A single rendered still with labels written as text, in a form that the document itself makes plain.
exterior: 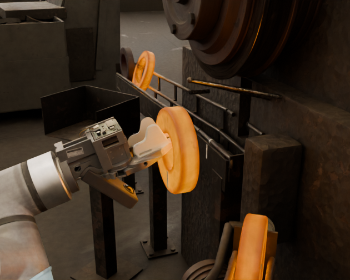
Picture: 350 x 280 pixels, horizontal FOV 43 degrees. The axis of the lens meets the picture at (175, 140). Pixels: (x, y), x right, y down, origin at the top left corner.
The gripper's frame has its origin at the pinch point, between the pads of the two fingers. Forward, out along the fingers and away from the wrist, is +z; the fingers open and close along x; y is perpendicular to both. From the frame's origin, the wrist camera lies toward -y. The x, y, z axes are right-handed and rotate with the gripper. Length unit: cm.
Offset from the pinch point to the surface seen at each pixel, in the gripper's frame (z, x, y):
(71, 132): -18, 76, -22
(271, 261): 5.9, -17.7, -18.9
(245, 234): 1.2, -22.4, -6.7
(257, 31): 22.9, 6.5, 11.2
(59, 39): -6, 264, -26
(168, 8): 15.2, 35.4, 15.2
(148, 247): -8, 82, -86
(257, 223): 3.8, -21.2, -7.0
